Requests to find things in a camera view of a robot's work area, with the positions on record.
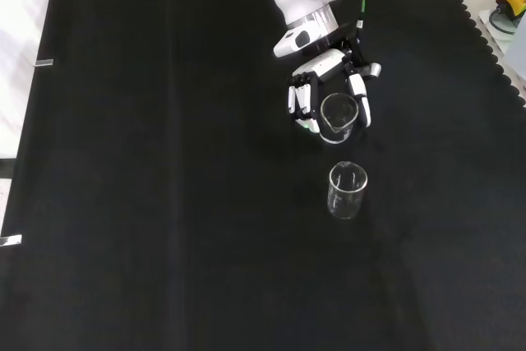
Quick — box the small clear glass beaker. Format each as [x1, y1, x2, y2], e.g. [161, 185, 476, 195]
[319, 93, 360, 145]

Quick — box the clear glass beaker with markings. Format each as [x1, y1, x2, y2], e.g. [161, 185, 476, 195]
[326, 161, 369, 220]

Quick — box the white wrist camera shell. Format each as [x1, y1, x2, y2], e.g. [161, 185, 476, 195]
[273, 26, 314, 58]

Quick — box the black bench cloth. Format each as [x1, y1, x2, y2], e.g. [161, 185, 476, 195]
[0, 0, 526, 351]

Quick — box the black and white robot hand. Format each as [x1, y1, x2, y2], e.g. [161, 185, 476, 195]
[285, 37, 383, 134]

